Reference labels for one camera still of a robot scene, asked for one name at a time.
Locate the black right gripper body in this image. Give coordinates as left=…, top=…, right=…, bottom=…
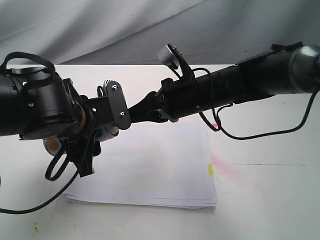
left=154, top=77, right=200, bottom=123

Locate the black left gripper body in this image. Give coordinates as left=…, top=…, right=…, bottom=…
left=80, top=86, right=118, bottom=142

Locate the white polka-dot spray can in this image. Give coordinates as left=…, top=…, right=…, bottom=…
left=42, top=124, right=120, bottom=157

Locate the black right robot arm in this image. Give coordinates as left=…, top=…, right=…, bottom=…
left=129, top=42, right=320, bottom=123

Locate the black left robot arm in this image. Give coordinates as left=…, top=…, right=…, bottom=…
left=0, top=67, right=120, bottom=182

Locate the white paper stack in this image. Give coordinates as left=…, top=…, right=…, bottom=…
left=64, top=121, right=217, bottom=209

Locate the grey backdrop cloth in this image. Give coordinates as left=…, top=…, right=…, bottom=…
left=0, top=0, right=320, bottom=65

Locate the yellow sticky tab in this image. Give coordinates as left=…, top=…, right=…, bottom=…
left=207, top=163, right=214, bottom=176

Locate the black left camera cable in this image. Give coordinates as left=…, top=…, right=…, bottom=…
left=0, top=117, right=101, bottom=215

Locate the black camera cable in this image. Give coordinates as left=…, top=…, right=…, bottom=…
left=172, top=67, right=320, bottom=141
left=0, top=117, right=101, bottom=215

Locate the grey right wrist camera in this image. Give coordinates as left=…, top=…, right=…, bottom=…
left=156, top=43, right=180, bottom=70

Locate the black right camera cable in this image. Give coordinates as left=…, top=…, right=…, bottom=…
left=172, top=67, right=320, bottom=141

